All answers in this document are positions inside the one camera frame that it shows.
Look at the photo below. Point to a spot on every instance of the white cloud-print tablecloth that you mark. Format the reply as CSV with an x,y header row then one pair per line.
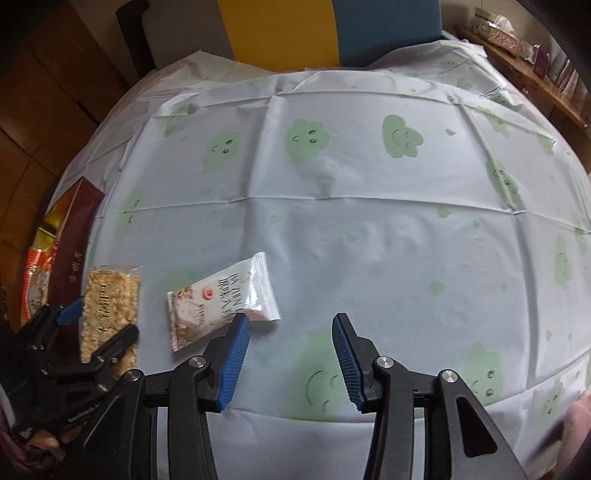
x,y
424,197

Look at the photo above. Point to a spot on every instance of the red dragon candy bag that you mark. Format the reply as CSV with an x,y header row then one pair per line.
x,y
37,273

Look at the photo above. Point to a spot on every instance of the right hand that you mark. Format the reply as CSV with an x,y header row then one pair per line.
x,y
576,428

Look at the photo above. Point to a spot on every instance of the tissue box on shelf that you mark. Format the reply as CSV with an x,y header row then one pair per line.
x,y
496,30

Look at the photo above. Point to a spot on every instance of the white pastry snack packet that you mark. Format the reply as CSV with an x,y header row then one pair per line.
x,y
205,306

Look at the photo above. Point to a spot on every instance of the gold tin box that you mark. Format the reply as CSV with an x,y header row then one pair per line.
x,y
67,226

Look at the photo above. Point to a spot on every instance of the wooden side shelf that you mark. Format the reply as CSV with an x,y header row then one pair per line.
x,y
523,76

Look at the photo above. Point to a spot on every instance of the grey yellow blue sofa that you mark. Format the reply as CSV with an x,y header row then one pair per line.
x,y
289,35

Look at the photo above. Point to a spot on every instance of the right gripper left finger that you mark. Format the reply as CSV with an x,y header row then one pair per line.
x,y
201,385

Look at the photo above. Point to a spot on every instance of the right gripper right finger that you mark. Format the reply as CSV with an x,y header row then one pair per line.
x,y
378,384

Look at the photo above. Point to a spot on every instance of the puffed rice cake packet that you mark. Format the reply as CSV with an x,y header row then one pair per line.
x,y
110,303

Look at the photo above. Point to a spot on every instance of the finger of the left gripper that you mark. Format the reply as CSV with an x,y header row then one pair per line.
x,y
72,313
116,356

